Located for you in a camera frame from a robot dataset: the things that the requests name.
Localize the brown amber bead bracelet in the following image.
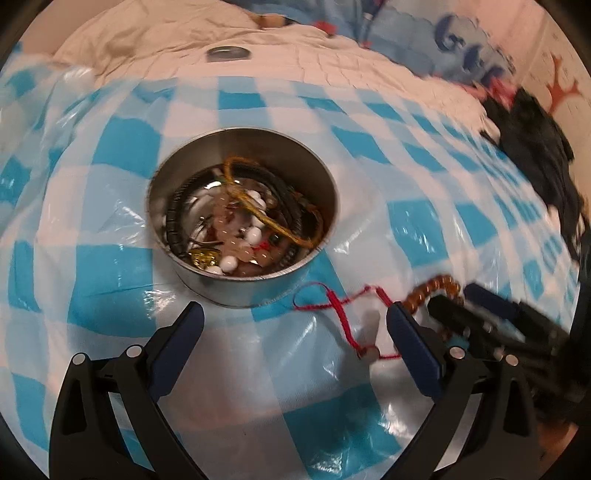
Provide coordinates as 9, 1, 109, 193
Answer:
403, 274, 465, 342

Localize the red string bracelet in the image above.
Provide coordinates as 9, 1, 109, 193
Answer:
292, 280, 403, 362

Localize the jewelry pile in tin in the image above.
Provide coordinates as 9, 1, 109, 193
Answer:
163, 156, 325, 278

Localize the blue white checkered plastic sheet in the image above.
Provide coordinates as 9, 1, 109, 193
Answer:
1, 53, 579, 479

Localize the black clothing pile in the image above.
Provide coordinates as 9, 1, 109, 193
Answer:
483, 88, 589, 261

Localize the pink patterned cloth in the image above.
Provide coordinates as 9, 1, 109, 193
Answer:
462, 77, 519, 110

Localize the round silver metal tin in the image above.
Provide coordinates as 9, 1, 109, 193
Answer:
146, 127, 339, 308

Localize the blue whale print blanket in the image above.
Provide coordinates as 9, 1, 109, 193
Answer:
235, 0, 515, 86

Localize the white striped bed sheet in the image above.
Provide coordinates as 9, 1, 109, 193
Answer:
97, 26, 499, 137

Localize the round silver tin lid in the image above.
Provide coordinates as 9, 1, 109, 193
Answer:
206, 45, 252, 63

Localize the cream striped pillow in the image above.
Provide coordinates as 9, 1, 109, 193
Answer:
53, 1, 259, 76

